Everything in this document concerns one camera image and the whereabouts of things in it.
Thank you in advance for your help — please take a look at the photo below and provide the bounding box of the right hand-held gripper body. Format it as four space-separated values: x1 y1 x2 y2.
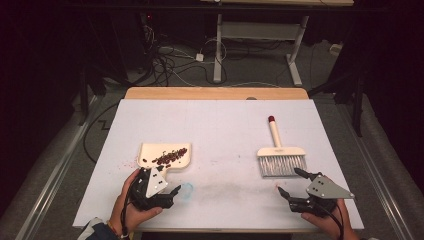
288 171 355 218

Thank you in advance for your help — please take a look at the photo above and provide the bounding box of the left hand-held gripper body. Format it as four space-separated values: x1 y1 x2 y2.
128 166 175 212

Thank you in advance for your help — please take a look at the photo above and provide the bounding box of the pile of red beans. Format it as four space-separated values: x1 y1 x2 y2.
142 147 189 169

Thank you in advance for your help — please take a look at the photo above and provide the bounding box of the cream plastic dustpan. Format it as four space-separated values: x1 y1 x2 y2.
136 142 193 181

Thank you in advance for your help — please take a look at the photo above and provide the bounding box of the cream brush with red cap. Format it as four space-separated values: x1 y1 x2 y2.
256 115 308 178

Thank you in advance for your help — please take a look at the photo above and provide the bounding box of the person's left hand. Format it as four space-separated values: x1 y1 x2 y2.
109 168 164 236

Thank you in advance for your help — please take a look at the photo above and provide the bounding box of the person's right hand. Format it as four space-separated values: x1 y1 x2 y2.
300 198 359 240

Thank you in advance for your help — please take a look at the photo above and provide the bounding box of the white mat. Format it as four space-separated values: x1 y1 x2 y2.
72 98 365 231

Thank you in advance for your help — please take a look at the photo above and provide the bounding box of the black stand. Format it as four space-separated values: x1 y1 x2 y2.
308 66 366 138

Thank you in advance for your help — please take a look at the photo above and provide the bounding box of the wooden table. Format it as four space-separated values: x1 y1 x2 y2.
114 86 343 234

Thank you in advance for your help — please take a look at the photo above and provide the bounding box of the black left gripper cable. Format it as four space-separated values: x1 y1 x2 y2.
120 176 143 239

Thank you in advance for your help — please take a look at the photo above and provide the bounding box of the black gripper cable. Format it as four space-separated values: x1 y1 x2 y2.
120 176 143 239
313 201 345 240

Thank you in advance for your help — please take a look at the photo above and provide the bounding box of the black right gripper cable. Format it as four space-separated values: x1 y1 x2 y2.
313 201 345 240

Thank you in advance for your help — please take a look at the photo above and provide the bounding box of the beaded bracelet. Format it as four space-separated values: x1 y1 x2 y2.
106 221 121 238

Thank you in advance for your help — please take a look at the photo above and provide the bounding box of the metal floor rail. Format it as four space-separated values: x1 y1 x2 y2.
16 94 104 240
336 99 416 240

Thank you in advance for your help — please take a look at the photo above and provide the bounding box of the black floor cable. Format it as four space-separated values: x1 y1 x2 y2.
82 101 121 164

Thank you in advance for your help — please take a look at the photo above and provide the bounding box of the bundle of floor cables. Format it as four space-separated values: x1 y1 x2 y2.
139 19 231 88

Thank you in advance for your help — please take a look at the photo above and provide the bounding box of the desk with white frame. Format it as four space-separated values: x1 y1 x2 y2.
199 0 355 88

